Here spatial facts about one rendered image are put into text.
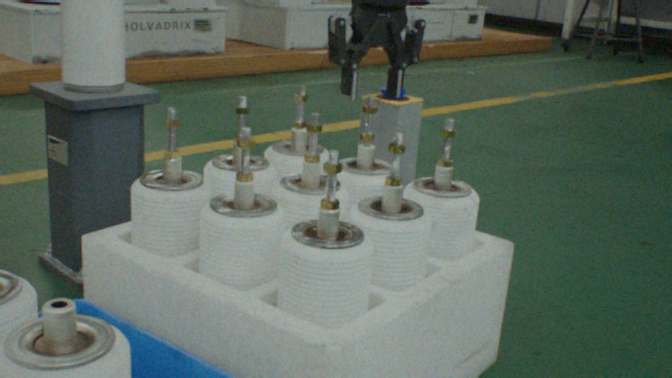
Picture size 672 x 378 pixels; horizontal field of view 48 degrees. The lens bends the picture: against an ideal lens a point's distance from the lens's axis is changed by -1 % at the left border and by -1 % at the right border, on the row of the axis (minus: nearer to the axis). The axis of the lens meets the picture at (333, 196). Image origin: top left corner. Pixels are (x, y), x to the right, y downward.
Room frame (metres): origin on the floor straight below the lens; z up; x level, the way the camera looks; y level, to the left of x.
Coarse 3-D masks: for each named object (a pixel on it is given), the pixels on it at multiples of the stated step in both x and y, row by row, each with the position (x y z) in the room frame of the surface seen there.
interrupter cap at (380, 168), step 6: (342, 162) 0.99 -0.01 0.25; (348, 162) 0.99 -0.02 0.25; (354, 162) 1.00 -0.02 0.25; (378, 162) 1.00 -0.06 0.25; (384, 162) 1.00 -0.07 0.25; (342, 168) 0.96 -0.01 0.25; (348, 168) 0.97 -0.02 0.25; (354, 168) 0.97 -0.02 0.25; (372, 168) 0.98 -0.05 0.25; (378, 168) 0.98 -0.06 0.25; (384, 168) 0.98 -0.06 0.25; (360, 174) 0.95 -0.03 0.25; (366, 174) 0.95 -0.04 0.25; (372, 174) 0.95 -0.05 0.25; (378, 174) 0.95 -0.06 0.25; (384, 174) 0.96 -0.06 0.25
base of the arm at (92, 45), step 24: (72, 0) 1.10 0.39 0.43; (96, 0) 1.11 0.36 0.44; (120, 0) 1.14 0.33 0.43; (72, 24) 1.10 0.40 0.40; (96, 24) 1.10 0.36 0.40; (120, 24) 1.14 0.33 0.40; (72, 48) 1.10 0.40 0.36; (96, 48) 1.10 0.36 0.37; (120, 48) 1.14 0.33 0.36; (72, 72) 1.10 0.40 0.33; (96, 72) 1.10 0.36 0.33; (120, 72) 1.13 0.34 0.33
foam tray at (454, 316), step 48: (96, 240) 0.83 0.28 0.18; (480, 240) 0.93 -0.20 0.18; (96, 288) 0.83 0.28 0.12; (144, 288) 0.78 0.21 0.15; (192, 288) 0.73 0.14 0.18; (432, 288) 0.77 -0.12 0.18; (480, 288) 0.86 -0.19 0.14; (192, 336) 0.73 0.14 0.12; (240, 336) 0.69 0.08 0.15; (288, 336) 0.65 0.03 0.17; (336, 336) 0.64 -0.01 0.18; (384, 336) 0.68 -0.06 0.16; (432, 336) 0.77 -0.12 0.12; (480, 336) 0.88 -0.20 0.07
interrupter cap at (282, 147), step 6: (276, 144) 1.06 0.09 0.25; (282, 144) 1.06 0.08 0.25; (288, 144) 1.07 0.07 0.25; (306, 144) 1.07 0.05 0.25; (318, 144) 1.07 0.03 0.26; (276, 150) 1.03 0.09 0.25; (282, 150) 1.03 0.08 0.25; (288, 150) 1.04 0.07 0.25; (306, 150) 1.05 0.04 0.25; (318, 150) 1.05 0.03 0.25; (300, 156) 1.02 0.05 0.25
